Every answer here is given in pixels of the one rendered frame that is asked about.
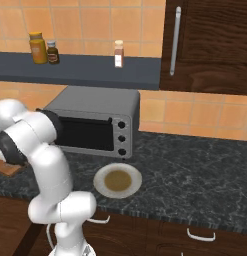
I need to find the white round plate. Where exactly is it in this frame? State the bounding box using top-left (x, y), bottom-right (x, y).
top-left (92, 162), bottom-right (143, 200)

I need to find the dark wooden drawer front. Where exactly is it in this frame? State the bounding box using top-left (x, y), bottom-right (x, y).
top-left (82, 209), bottom-right (157, 256)
top-left (154, 219), bottom-right (247, 256)

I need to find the wooden cutting board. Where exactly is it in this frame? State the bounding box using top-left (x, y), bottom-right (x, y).
top-left (0, 155), bottom-right (28, 177)

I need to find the black toaster oven door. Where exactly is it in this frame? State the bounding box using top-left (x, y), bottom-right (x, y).
top-left (54, 115), bottom-right (116, 153)

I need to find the grey toaster oven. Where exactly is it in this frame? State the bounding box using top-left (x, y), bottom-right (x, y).
top-left (36, 85), bottom-right (141, 160)

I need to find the white spice shaker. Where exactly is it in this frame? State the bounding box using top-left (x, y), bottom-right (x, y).
top-left (113, 39), bottom-right (125, 69)

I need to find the dark brown jar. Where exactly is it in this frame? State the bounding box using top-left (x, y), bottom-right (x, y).
top-left (46, 39), bottom-right (61, 66)

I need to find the yellow bottle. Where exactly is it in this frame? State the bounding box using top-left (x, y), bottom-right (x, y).
top-left (28, 31), bottom-right (49, 65)

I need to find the dark wooden cupboard door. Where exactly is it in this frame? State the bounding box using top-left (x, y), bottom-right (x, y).
top-left (0, 194), bottom-right (37, 256)
top-left (158, 0), bottom-right (247, 97)

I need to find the black toaster oven handle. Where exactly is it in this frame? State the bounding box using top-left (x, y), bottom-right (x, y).
top-left (36, 108), bottom-right (114, 127)

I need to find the dark grey wall shelf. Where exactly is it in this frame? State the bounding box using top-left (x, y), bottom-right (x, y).
top-left (0, 51), bottom-right (162, 91)

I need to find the white curved drawer handle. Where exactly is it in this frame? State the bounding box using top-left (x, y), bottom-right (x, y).
top-left (86, 215), bottom-right (111, 225)
top-left (186, 227), bottom-right (217, 243)

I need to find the silver cupboard door handle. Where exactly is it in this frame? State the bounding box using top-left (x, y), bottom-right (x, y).
top-left (169, 5), bottom-right (182, 77)

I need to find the white curved cupboard handle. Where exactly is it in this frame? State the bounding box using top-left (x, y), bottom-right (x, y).
top-left (45, 223), bottom-right (55, 250)

